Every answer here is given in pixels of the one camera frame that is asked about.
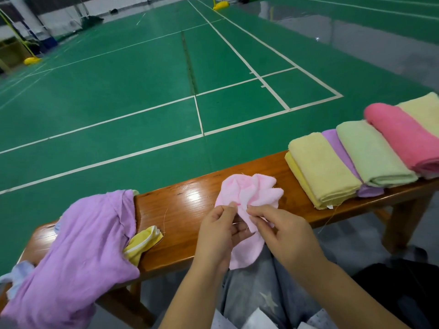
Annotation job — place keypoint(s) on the person's left hand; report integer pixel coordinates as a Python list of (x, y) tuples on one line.
[(216, 236)]

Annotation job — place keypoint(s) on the person's right hand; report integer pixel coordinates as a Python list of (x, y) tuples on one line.
[(291, 236)]

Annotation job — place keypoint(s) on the pale yellow towel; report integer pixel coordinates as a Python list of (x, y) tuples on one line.
[(322, 164), (300, 181), (424, 109)]

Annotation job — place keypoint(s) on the light pink towel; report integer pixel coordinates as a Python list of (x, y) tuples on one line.
[(250, 188)]

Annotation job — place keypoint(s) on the yellow white striped cloth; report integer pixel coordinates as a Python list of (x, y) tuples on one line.
[(142, 242)]

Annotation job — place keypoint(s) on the purple towel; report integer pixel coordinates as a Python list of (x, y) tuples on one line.
[(339, 147), (75, 257)]

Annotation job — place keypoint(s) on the light green striped towel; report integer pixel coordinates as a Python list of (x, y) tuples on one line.
[(374, 150)]

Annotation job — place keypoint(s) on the hot pink towel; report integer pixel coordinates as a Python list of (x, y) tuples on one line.
[(405, 133)]

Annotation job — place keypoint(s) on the white blue towel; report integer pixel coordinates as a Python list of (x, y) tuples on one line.
[(17, 276)]

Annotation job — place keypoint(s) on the person's right forearm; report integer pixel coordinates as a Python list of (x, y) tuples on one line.
[(357, 298)]

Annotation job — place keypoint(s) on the person's left forearm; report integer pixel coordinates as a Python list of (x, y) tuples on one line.
[(195, 298)]

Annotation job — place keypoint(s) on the person's grey trousers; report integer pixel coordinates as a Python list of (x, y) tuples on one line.
[(264, 291)]

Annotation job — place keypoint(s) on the brown wooden bench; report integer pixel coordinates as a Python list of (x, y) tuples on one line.
[(178, 202)]

